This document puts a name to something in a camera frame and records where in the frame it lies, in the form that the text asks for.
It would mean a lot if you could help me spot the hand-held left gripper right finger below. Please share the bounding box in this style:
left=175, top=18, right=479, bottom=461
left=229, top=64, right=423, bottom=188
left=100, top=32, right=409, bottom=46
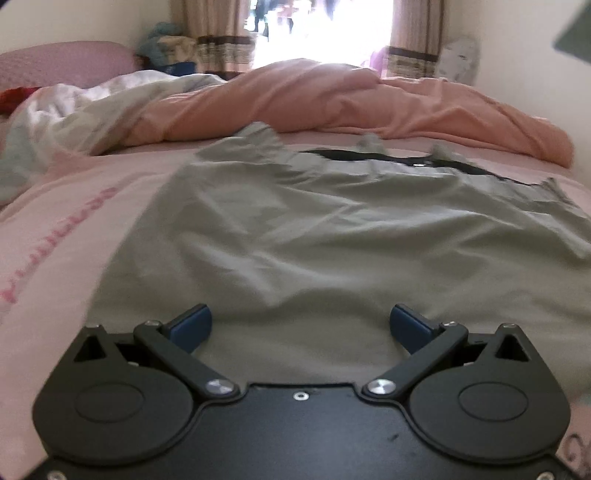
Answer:
left=361, top=303, right=533, bottom=400

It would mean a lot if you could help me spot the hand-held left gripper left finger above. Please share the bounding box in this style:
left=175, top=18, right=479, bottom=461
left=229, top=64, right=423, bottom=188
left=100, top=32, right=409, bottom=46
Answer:
left=73, top=303, right=241, bottom=400

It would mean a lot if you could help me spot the white quilt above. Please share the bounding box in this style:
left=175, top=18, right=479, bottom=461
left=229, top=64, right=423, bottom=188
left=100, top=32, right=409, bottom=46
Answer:
left=0, top=71, right=228, bottom=205

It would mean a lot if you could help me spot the pink duvet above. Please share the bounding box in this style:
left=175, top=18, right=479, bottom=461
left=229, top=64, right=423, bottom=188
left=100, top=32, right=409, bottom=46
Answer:
left=122, top=58, right=575, bottom=168

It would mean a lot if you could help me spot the pink cloth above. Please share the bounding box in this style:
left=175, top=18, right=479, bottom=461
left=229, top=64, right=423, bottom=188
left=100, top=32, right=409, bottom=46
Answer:
left=368, top=45, right=392, bottom=71

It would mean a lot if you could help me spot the white patterned fan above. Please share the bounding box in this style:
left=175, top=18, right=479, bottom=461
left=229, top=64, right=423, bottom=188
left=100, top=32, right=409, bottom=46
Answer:
left=436, top=37, right=481, bottom=87

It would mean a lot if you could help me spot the beige patterned curtain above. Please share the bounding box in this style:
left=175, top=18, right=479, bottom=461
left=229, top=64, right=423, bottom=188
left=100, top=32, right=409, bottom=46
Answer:
left=171, top=0, right=257, bottom=75
left=387, top=0, right=447, bottom=79

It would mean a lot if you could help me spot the red cloth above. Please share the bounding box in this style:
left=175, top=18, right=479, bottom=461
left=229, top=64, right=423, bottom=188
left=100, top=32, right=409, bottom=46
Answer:
left=0, top=87, right=40, bottom=114

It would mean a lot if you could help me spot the pink pillow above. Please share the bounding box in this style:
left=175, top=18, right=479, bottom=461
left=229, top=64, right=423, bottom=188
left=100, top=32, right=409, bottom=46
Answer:
left=0, top=41, right=138, bottom=93

